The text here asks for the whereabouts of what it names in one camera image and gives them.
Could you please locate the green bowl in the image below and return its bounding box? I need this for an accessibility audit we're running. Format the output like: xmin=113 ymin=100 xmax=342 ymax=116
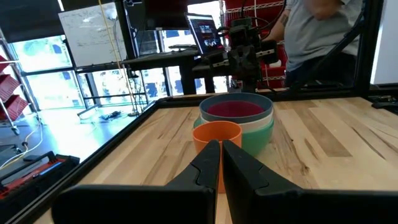
xmin=193 ymin=117 xmax=275 ymax=157

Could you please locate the open laptop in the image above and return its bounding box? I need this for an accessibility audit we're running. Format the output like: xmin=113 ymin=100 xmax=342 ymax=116
xmin=185 ymin=12 xmax=226 ymax=57

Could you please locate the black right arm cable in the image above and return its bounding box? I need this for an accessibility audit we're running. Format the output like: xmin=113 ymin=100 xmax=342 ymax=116
xmin=262 ymin=0 xmax=287 ymax=41

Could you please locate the small black bracket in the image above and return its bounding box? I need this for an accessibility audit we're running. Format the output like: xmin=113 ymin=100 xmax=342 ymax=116
xmin=371 ymin=95 xmax=398 ymax=110

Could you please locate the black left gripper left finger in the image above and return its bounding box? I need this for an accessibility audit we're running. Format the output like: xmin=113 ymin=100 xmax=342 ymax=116
xmin=51 ymin=139 xmax=221 ymax=224

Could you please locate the black floor cable bundle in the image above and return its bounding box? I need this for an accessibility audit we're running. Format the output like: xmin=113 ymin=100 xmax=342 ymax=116
xmin=101 ymin=111 xmax=122 ymax=121

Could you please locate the person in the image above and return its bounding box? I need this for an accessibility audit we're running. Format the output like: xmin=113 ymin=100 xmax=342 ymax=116
xmin=264 ymin=0 xmax=364 ymax=88

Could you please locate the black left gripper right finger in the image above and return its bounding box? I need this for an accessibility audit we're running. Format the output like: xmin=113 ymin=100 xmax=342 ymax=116
xmin=221 ymin=139 xmax=398 ymax=224

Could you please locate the black desk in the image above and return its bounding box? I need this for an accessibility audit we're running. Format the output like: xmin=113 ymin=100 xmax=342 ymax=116
xmin=121 ymin=49 xmax=231 ymax=96

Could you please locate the black table frame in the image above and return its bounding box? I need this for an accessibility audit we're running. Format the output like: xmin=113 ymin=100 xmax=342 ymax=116
xmin=6 ymin=0 xmax=398 ymax=224

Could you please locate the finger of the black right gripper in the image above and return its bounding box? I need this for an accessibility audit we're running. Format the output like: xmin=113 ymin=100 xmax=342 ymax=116
xmin=257 ymin=39 xmax=280 ymax=65
xmin=210 ymin=53 xmax=231 ymax=70

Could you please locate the black monitor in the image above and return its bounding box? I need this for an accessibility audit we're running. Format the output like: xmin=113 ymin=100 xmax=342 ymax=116
xmin=124 ymin=0 xmax=190 ymax=32

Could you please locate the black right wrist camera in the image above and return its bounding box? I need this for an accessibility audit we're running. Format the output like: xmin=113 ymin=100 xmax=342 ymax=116
xmin=229 ymin=17 xmax=253 ymax=47

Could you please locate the white bowl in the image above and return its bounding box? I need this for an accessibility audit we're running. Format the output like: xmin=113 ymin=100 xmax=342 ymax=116
xmin=200 ymin=108 xmax=275 ymax=134

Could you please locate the yellow hanging cable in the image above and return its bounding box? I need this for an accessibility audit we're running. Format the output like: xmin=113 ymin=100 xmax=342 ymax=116
xmin=98 ymin=0 xmax=141 ymax=114

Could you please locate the whiteboard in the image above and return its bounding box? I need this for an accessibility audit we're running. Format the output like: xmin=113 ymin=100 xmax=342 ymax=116
xmin=58 ymin=2 xmax=128 ymax=68

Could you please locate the orange cup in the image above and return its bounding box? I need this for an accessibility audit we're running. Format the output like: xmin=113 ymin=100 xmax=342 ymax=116
xmin=192 ymin=120 xmax=243 ymax=194

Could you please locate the black window blind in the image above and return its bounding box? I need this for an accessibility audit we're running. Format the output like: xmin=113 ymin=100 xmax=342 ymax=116
xmin=0 ymin=0 xmax=65 ymax=44

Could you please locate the dark red bowl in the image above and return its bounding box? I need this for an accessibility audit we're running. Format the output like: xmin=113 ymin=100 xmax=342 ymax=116
xmin=207 ymin=100 xmax=266 ymax=118

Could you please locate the blue-grey bowl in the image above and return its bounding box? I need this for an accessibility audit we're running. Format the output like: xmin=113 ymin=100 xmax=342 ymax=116
xmin=199 ymin=92 xmax=274 ymax=124

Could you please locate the black and red case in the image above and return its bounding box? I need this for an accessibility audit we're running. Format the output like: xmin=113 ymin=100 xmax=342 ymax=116
xmin=0 ymin=151 xmax=81 ymax=224

